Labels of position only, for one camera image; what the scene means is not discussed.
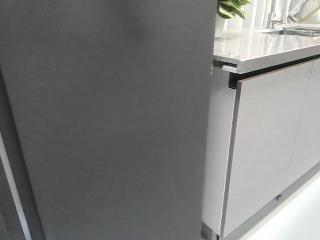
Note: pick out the grey fridge door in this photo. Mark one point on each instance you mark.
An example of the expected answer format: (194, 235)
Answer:
(110, 100)

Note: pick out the grey cabinet door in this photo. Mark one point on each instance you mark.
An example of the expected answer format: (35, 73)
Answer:
(306, 151)
(266, 117)

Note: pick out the grey stone countertop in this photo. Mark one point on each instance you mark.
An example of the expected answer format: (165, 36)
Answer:
(245, 50)

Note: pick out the grey right cabinet door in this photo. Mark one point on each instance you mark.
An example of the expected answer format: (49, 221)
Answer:
(306, 151)

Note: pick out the white cabinet side panel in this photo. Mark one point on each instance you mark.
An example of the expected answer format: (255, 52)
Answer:
(220, 116)

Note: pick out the green potted plant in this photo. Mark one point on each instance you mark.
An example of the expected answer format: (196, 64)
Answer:
(228, 9)

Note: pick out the grey left cabinet door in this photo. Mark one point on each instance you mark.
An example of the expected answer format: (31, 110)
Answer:
(266, 117)

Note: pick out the metal sink drainer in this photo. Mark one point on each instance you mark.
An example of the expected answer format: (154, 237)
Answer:
(301, 30)

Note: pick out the chrome kitchen faucet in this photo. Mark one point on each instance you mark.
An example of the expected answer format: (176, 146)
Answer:
(272, 18)

